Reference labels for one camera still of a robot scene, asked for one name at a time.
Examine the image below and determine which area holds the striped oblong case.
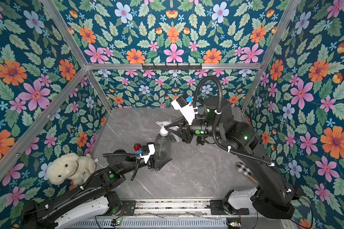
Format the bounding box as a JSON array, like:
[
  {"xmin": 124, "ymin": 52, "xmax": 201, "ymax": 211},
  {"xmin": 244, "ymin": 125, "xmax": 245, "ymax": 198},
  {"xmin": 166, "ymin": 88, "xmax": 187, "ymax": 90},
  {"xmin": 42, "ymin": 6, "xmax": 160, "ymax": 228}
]
[{"xmin": 236, "ymin": 162, "xmax": 258, "ymax": 185}]

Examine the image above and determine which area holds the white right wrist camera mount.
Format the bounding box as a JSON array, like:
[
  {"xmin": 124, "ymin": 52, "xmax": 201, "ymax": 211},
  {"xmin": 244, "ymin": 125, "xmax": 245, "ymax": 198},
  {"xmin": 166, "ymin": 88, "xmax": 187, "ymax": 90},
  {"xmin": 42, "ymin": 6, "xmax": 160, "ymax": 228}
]
[{"xmin": 171, "ymin": 94, "xmax": 196, "ymax": 125}]

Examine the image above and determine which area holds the clear plastic spray bottle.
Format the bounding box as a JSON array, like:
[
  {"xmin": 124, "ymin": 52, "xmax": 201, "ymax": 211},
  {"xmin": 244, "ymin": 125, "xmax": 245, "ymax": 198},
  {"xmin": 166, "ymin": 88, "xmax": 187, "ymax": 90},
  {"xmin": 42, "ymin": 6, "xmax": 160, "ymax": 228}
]
[{"xmin": 153, "ymin": 134, "xmax": 172, "ymax": 162}]

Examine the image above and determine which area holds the cream plush teddy bear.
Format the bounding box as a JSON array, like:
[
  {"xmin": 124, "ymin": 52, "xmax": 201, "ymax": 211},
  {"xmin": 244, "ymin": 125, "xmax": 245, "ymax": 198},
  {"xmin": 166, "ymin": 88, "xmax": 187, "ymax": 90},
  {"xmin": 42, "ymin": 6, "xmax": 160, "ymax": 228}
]
[{"xmin": 47, "ymin": 153, "xmax": 96, "ymax": 186}]

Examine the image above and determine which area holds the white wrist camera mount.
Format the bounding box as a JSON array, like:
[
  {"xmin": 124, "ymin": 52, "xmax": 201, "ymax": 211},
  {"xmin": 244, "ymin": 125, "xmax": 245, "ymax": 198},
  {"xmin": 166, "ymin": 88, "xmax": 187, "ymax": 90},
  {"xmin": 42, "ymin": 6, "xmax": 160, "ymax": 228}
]
[
  {"xmin": 171, "ymin": 94, "xmax": 196, "ymax": 125},
  {"xmin": 137, "ymin": 143, "xmax": 156, "ymax": 164}
]

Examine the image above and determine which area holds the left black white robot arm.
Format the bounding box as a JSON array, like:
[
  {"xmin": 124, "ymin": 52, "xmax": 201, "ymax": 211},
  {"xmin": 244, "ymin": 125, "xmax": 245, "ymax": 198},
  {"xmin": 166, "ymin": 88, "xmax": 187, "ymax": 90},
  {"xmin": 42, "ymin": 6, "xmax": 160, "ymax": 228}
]
[{"xmin": 20, "ymin": 145, "xmax": 171, "ymax": 229}]

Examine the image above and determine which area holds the small red object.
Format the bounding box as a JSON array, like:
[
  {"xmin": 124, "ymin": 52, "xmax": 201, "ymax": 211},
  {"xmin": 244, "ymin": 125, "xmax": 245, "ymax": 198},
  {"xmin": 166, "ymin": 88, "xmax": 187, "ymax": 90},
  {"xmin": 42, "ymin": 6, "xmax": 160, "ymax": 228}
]
[{"xmin": 133, "ymin": 143, "xmax": 143, "ymax": 157}]

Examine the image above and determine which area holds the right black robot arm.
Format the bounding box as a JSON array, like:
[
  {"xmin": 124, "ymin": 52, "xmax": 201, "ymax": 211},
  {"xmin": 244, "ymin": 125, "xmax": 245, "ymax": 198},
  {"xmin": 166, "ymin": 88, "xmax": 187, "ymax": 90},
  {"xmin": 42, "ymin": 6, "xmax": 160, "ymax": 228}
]
[{"xmin": 172, "ymin": 76, "xmax": 301, "ymax": 219}]

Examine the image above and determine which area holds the metal base rail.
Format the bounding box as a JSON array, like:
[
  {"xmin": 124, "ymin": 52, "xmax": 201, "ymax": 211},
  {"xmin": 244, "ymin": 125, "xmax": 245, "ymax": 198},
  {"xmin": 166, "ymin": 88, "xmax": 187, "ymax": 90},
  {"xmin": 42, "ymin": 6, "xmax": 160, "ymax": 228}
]
[{"xmin": 112, "ymin": 198, "xmax": 290, "ymax": 229}]

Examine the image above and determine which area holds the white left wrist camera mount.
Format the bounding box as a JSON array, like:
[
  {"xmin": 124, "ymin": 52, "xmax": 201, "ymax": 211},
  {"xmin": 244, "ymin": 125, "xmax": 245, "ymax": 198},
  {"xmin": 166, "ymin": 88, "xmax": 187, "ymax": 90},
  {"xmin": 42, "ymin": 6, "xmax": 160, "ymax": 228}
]
[{"xmin": 137, "ymin": 143, "xmax": 156, "ymax": 164}]

